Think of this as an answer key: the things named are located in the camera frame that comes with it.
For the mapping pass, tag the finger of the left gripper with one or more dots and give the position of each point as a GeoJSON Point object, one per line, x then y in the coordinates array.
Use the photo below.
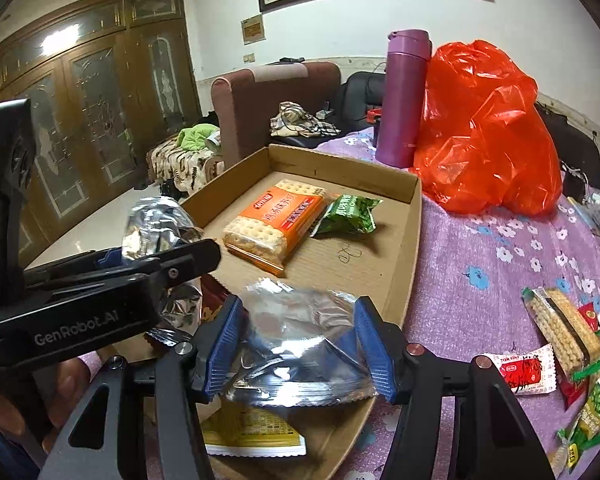
{"type": "Point", "coordinates": [86, 268]}
{"type": "Point", "coordinates": [180, 262]}

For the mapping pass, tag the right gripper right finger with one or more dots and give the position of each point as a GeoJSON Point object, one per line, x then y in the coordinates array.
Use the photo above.
{"type": "Point", "coordinates": [492, 435]}

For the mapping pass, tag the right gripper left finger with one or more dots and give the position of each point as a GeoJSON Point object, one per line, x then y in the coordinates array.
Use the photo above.
{"type": "Point", "coordinates": [104, 436]}

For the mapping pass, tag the red nut snack bag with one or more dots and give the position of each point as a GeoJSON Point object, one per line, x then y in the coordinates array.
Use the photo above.
{"type": "Point", "coordinates": [213, 297]}

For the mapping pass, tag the white red snack packet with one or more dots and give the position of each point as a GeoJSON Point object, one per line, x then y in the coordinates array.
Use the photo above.
{"type": "Point", "coordinates": [528, 374]}

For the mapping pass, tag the green pea snack bag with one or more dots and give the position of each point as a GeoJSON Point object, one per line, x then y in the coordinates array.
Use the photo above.
{"type": "Point", "coordinates": [584, 433]}

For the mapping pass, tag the orange cracker pack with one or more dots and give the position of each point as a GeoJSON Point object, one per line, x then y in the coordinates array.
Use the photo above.
{"type": "Point", "coordinates": [267, 230]}

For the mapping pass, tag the yellow snack bag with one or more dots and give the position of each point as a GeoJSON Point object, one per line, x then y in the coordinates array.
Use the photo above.
{"type": "Point", "coordinates": [239, 430]}

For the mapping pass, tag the red candy bar packet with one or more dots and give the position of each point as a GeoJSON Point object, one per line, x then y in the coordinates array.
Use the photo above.
{"type": "Point", "coordinates": [587, 311]}

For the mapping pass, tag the person left hand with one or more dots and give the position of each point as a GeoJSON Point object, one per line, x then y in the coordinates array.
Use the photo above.
{"type": "Point", "coordinates": [24, 413]}

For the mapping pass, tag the green cloth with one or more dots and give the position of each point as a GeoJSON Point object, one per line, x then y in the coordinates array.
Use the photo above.
{"type": "Point", "coordinates": [193, 139]}

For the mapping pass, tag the cardboard tray box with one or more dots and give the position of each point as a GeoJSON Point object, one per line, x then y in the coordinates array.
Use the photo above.
{"type": "Point", "coordinates": [381, 266]}

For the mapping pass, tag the green packet in tray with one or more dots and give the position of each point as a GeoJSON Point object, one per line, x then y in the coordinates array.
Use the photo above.
{"type": "Point", "coordinates": [348, 214]}

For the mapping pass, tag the patterned cloth on chair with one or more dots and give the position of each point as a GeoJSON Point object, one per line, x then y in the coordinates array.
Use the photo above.
{"type": "Point", "coordinates": [293, 120]}

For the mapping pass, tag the wooden glass door cabinet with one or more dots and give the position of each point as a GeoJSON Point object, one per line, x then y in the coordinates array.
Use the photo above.
{"type": "Point", "coordinates": [108, 80]}

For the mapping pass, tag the brown armchair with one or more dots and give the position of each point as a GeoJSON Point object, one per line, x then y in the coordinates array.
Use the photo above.
{"type": "Point", "coordinates": [246, 100]}

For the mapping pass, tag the black sofa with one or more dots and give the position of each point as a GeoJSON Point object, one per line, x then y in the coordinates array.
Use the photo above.
{"type": "Point", "coordinates": [494, 146]}

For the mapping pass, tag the purple thermos bottle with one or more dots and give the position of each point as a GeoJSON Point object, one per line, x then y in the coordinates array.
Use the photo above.
{"type": "Point", "coordinates": [409, 53]}

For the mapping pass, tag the red plastic bag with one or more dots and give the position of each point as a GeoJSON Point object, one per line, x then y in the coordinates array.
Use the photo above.
{"type": "Point", "coordinates": [471, 64]}

